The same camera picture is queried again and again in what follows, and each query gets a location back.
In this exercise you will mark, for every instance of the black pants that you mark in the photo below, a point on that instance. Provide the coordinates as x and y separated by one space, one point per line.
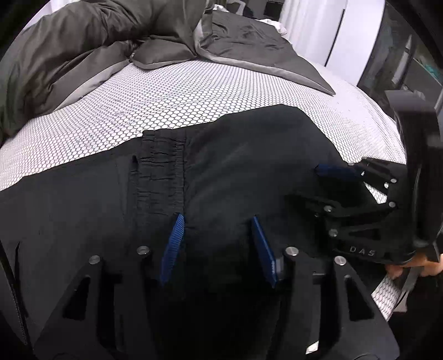
225 166

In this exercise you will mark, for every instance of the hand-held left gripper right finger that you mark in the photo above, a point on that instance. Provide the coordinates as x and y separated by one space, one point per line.
264 252

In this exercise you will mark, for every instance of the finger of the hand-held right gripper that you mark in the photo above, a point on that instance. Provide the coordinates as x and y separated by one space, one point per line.
335 171
360 251

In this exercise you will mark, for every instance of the dark glass wardrobe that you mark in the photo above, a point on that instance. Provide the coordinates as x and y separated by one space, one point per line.
398 45

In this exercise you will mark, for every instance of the white sheer curtain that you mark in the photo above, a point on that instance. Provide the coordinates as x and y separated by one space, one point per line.
304 27

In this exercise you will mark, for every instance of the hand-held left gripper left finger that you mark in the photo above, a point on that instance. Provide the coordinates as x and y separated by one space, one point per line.
172 251

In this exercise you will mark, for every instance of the dark grey duvet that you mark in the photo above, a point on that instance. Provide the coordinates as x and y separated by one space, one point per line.
86 38

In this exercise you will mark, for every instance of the person's right hand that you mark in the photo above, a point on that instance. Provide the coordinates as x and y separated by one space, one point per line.
394 270

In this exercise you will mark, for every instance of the white crumpled sheet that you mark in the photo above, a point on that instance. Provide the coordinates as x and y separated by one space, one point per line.
273 26

